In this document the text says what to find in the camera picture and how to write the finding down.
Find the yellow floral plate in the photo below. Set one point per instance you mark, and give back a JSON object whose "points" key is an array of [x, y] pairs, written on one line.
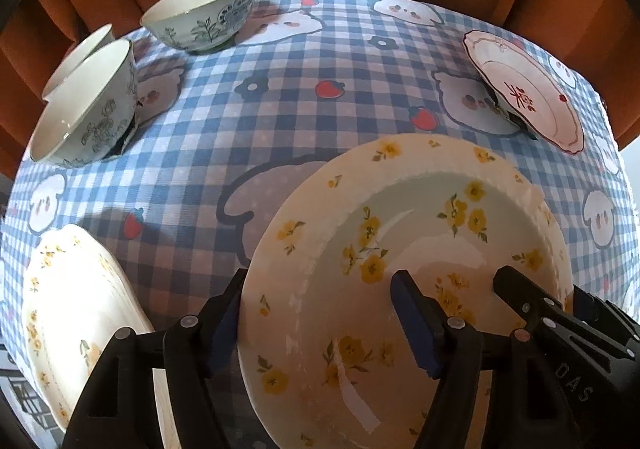
{"points": [[65, 309], [400, 239]]}

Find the white bowl grey floral print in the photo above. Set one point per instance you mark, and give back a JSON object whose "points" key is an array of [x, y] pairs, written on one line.
{"points": [[75, 56], [100, 119]]}

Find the blue checked printed tablecloth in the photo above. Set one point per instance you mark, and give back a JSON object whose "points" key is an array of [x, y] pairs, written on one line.
{"points": [[300, 139]]}

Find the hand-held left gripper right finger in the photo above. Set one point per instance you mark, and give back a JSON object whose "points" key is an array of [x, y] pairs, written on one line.
{"points": [[415, 324]]}

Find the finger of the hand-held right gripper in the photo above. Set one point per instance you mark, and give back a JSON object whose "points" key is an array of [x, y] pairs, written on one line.
{"points": [[585, 304], [515, 286]]}

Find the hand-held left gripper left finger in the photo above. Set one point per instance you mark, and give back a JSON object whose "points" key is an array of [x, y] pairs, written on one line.
{"points": [[223, 334]]}

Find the white bowl teal floral print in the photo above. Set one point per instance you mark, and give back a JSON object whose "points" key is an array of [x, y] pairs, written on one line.
{"points": [[210, 29]]}

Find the pink-rimmed plate red character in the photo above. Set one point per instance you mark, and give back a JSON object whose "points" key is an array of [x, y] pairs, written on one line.
{"points": [[540, 79]]}

